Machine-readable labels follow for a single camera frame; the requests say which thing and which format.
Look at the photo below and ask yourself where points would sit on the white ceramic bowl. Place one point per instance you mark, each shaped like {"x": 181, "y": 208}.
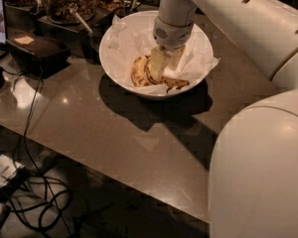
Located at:
{"x": 122, "y": 73}

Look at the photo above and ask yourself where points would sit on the white serving spoon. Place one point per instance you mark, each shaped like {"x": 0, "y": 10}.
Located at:
{"x": 82, "y": 21}

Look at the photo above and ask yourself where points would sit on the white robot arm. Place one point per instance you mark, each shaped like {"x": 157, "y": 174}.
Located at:
{"x": 253, "y": 173}

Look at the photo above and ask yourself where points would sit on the black pouch with label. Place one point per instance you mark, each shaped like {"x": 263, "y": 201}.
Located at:
{"x": 37, "y": 55}

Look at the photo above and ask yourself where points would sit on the black tray stand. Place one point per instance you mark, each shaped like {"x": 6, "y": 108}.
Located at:
{"x": 75, "y": 37}

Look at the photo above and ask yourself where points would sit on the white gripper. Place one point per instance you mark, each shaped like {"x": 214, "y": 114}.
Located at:
{"x": 174, "y": 35}

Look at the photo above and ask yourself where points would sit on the spotted banana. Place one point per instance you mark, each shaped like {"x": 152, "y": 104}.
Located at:
{"x": 168, "y": 81}
{"x": 138, "y": 75}

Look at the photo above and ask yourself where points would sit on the white box on floor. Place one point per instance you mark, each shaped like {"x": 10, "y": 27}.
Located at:
{"x": 8, "y": 169}

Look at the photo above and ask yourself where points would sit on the white paper liner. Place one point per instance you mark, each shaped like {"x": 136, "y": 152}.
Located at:
{"x": 122, "y": 43}

